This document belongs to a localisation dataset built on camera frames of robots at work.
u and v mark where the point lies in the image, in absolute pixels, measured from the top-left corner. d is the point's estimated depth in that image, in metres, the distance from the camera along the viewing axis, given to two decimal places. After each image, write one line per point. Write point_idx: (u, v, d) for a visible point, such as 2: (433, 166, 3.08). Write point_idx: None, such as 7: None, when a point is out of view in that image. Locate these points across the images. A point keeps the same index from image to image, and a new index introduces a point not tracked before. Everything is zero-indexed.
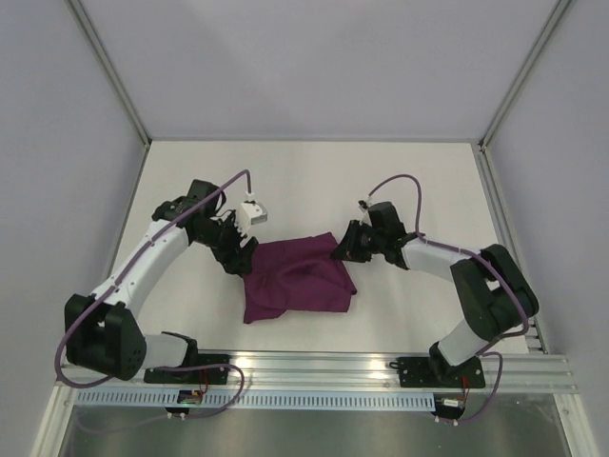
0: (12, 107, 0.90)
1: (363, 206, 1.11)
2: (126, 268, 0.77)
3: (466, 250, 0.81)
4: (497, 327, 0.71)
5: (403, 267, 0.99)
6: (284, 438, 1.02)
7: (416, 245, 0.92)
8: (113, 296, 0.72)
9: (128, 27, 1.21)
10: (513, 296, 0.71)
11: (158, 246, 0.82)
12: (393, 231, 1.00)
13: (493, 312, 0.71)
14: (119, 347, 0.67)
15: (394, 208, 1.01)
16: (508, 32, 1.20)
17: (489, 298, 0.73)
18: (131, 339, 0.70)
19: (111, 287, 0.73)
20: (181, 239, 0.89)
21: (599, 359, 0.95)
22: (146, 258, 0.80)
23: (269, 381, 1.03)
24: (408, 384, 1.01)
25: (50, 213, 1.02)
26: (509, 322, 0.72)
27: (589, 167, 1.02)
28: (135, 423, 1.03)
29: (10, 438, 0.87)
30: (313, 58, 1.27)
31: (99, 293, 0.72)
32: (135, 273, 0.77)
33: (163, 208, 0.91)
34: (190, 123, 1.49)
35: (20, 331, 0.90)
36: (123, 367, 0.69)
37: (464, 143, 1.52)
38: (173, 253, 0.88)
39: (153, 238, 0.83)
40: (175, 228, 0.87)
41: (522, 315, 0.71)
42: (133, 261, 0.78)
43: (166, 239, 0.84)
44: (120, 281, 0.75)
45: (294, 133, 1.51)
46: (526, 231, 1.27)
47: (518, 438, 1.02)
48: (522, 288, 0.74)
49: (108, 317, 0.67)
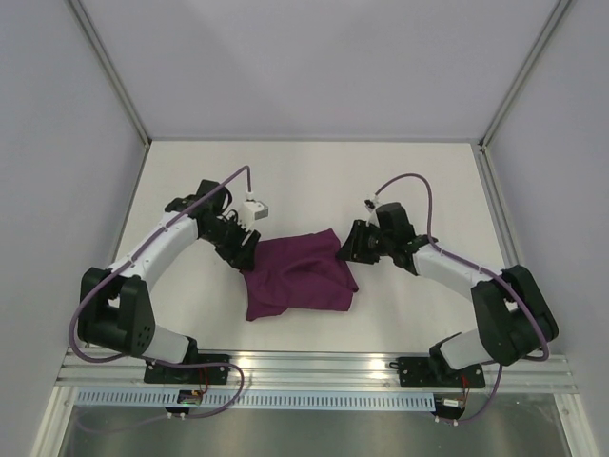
0: (11, 107, 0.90)
1: (370, 206, 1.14)
2: (143, 245, 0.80)
3: (487, 270, 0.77)
4: (515, 353, 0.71)
5: (413, 271, 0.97)
6: (284, 438, 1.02)
7: (428, 254, 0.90)
8: (128, 269, 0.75)
9: (128, 27, 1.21)
10: (535, 324, 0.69)
11: (171, 231, 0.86)
12: (402, 233, 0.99)
13: (512, 338, 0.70)
14: (131, 318, 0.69)
15: (402, 208, 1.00)
16: (508, 32, 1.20)
17: (510, 324, 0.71)
18: (143, 314, 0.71)
19: (127, 263, 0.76)
20: (190, 231, 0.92)
21: (599, 359, 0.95)
22: (159, 241, 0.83)
23: (270, 382, 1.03)
24: (408, 385, 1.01)
25: (50, 213, 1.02)
26: (527, 347, 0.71)
27: (589, 167, 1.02)
28: (135, 422, 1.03)
29: (10, 438, 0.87)
30: (313, 58, 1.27)
31: (116, 267, 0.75)
32: (149, 252, 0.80)
33: (175, 202, 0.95)
34: (190, 123, 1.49)
35: (19, 330, 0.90)
36: (133, 342, 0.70)
37: (464, 143, 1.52)
38: (184, 242, 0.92)
39: (168, 224, 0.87)
40: (186, 218, 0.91)
41: (542, 343, 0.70)
42: (148, 242, 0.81)
43: (180, 228, 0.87)
44: (136, 257, 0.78)
45: (294, 132, 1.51)
46: (526, 231, 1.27)
47: (520, 438, 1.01)
48: (542, 313, 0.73)
49: (124, 288, 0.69)
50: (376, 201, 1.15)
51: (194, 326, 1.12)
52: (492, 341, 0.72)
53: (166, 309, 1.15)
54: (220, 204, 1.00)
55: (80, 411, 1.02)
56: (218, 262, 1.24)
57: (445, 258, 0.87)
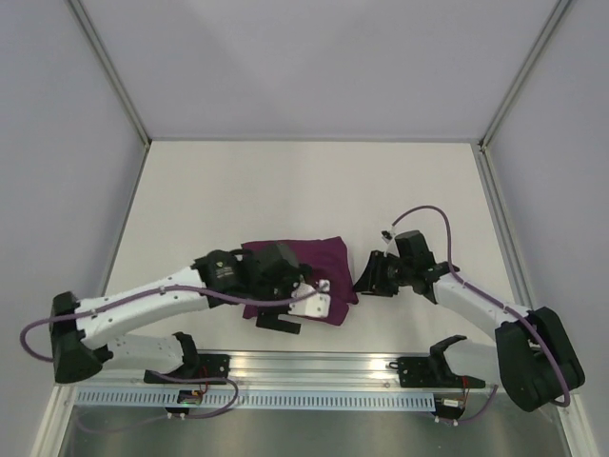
0: (11, 107, 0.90)
1: (386, 236, 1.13)
2: (121, 300, 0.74)
3: (512, 311, 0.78)
4: (538, 399, 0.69)
5: (432, 299, 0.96)
6: (284, 439, 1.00)
7: (451, 285, 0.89)
8: (83, 322, 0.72)
9: (128, 26, 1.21)
10: (558, 370, 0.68)
11: (165, 298, 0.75)
12: (421, 261, 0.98)
13: (535, 382, 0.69)
14: (63, 367, 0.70)
15: (422, 237, 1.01)
16: (510, 32, 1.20)
17: (533, 367, 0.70)
18: (82, 365, 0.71)
19: (89, 312, 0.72)
20: (198, 302, 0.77)
21: (599, 359, 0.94)
22: (145, 304, 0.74)
23: (269, 382, 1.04)
24: (408, 384, 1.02)
25: (50, 215, 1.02)
26: (549, 394, 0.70)
27: (590, 168, 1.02)
28: (136, 422, 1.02)
29: (9, 437, 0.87)
30: (313, 57, 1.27)
31: (82, 308, 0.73)
32: (123, 310, 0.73)
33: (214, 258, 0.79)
34: (190, 123, 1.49)
35: (18, 330, 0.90)
36: (61, 379, 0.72)
37: (464, 142, 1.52)
38: (191, 308, 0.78)
39: (170, 288, 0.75)
40: (195, 291, 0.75)
41: (564, 389, 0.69)
42: (131, 297, 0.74)
43: (175, 299, 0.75)
44: (102, 310, 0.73)
45: (295, 132, 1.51)
46: (527, 231, 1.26)
47: (520, 438, 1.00)
48: (569, 360, 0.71)
49: (66, 342, 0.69)
50: (392, 234, 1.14)
51: (193, 326, 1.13)
52: (513, 382, 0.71)
53: None
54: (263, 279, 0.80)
55: (80, 411, 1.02)
56: None
57: (467, 290, 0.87)
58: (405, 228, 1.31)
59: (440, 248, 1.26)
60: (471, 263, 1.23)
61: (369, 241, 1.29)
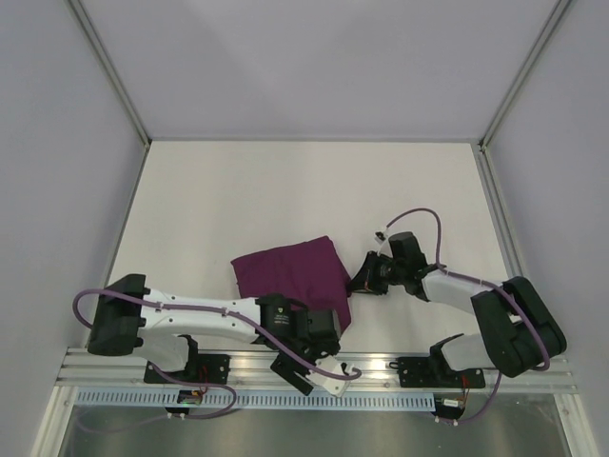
0: (11, 109, 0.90)
1: (381, 236, 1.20)
2: (189, 305, 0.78)
3: (487, 283, 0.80)
4: (520, 364, 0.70)
5: (423, 298, 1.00)
6: (284, 439, 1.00)
7: (436, 275, 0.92)
8: (148, 311, 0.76)
9: (128, 28, 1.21)
10: (536, 333, 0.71)
11: (225, 321, 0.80)
12: (413, 262, 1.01)
13: (517, 347, 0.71)
14: (104, 343, 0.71)
15: (415, 238, 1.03)
16: (508, 34, 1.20)
17: (512, 333, 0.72)
18: (119, 347, 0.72)
19: (157, 303, 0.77)
20: (245, 336, 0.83)
21: (599, 360, 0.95)
22: (206, 318, 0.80)
23: (269, 382, 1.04)
24: (408, 384, 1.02)
25: (49, 216, 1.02)
26: (532, 360, 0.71)
27: (590, 169, 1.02)
28: (136, 422, 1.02)
29: (9, 438, 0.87)
30: (313, 59, 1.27)
31: (149, 298, 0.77)
32: (186, 315, 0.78)
33: (274, 302, 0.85)
34: (190, 123, 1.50)
35: (18, 332, 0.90)
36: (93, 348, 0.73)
37: (464, 143, 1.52)
38: (234, 336, 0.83)
39: (232, 313, 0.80)
40: (251, 328, 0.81)
41: (544, 352, 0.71)
42: (197, 306, 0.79)
43: (235, 327, 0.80)
44: (167, 308, 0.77)
45: (295, 133, 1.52)
46: (526, 232, 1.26)
47: (520, 438, 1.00)
48: (547, 323, 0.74)
49: (123, 322, 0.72)
50: (385, 233, 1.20)
51: None
52: (495, 348, 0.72)
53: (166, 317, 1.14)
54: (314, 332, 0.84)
55: (80, 411, 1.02)
56: (218, 262, 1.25)
57: (452, 279, 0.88)
58: (404, 228, 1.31)
59: (439, 248, 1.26)
60: (470, 263, 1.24)
61: (368, 241, 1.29)
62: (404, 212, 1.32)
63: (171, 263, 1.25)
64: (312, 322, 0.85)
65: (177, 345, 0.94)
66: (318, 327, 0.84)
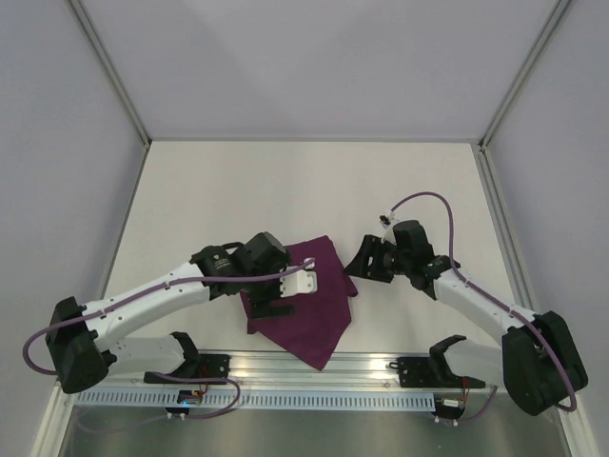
0: (10, 108, 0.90)
1: (384, 220, 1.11)
2: (128, 297, 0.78)
3: (518, 314, 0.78)
4: (543, 405, 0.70)
5: (431, 294, 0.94)
6: (284, 439, 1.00)
7: (452, 281, 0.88)
8: (97, 321, 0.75)
9: (128, 27, 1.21)
10: (564, 375, 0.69)
11: (171, 290, 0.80)
12: (420, 254, 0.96)
13: (541, 387, 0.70)
14: (71, 371, 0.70)
15: (422, 228, 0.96)
16: (508, 34, 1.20)
17: (540, 373, 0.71)
18: (88, 367, 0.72)
19: (98, 312, 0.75)
20: (199, 294, 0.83)
21: (599, 359, 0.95)
22: (151, 298, 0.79)
23: (269, 382, 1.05)
24: (408, 384, 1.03)
25: (49, 215, 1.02)
26: (555, 399, 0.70)
27: (590, 168, 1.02)
28: (136, 423, 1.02)
29: (9, 438, 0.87)
30: (312, 58, 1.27)
31: (89, 310, 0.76)
32: (131, 308, 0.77)
33: (206, 253, 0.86)
34: (189, 123, 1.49)
35: (18, 332, 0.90)
36: (68, 385, 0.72)
37: (464, 143, 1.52)
38: (190, 302, 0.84)
39: (173, 281, 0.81)
40: (199, 282, 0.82)
41: (571, 394, 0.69)
42: (136, 295, 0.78)
43: (182, 290, 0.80)
44: (110, 310, 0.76)
45: (294, 132, 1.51)
46: (526, 231, 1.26)
47: (520, 438, 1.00)
48: (575, 364, 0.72)
49: (75, 342, 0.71)
50: (391, 217, 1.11)
51: (194, 326, 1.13)
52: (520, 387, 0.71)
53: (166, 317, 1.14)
54: (263, 261, 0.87)
55: (80, 411, 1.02)
56: None
57: (473, 292, 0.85)
58: None
59: (440, 248, 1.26)
60: (470, 263, 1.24)
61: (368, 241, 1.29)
62: (400, 201, 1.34)
63: (170, 263, 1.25)
64: (251, 252, 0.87)
65: (166, 345, 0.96)
66: (261, 256, 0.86)
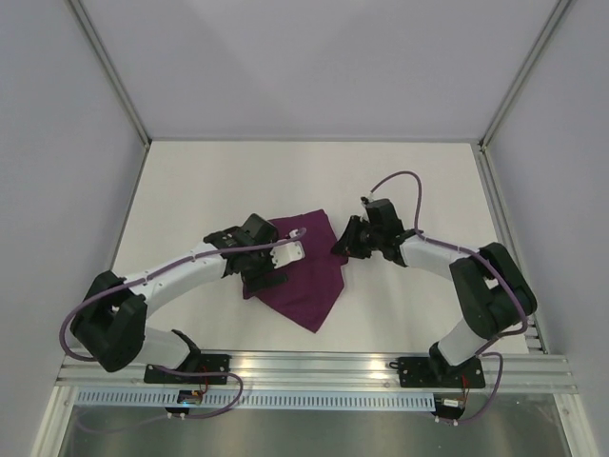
0: (10, 109, 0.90)
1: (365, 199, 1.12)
2: (165, 266, 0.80)
3: (466, 249, 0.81)
4: (495, 327, 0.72)
5: (402, 264, 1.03)
6: (284, 438, 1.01)
7: (414, 242, 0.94)
8: (140, 287, 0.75)
9: (127, 27, 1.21)
10: (512, 293, 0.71)
11: (199, 262, 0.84)
12: (390, 228, 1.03)
13: (491, 309, 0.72)
14: (120, 338, 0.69)
15: (392, 205, 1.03)
16: (508, 34, 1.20)
17: (488, 297, 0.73)
18: (131, 335, 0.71)
19: (141, 279, 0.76)
20: (218, 268, 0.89)
21: (598, 359, 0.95)
22: (182, 268, 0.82)
23: (269, 381, 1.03)
24: (408, 385, 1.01)
25: (49, 214, 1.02)
26: (507, 321, 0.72)
27: (590, 168, 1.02)
28: (136, 423, 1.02)
29: (9, 438, 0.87)
30: (312, 58, 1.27)
31: (129, 279, 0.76)
32: (166, 276, 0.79)
33: (214, 235, 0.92)
34: (190, 124, 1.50)
35: (19, 331, 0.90)
36: (109, 357, 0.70)
37: (464, 143, 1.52)
38: (207, 276, 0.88)
39: (200, 254, 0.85)
40: (218, 255, 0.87)
41: (520, 314, 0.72)
42: (170, 265, 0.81)
43: (207, 262, 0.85)
44: (151, 277, 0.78)
45: (295, 132, 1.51)
46: (526, 231, 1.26)
47: (520, 438, 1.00)
48: (520, 286, 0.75)
49: (123, 307, 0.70)
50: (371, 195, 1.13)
51: (194, 325, 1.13)
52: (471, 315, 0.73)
53: (167, 314, 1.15)
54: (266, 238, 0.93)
55: (80, 411, 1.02)
56: None
57: (430, 246, 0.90)
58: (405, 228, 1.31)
59: None
60: None
61: None
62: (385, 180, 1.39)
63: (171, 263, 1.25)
64: (250, 231, 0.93)
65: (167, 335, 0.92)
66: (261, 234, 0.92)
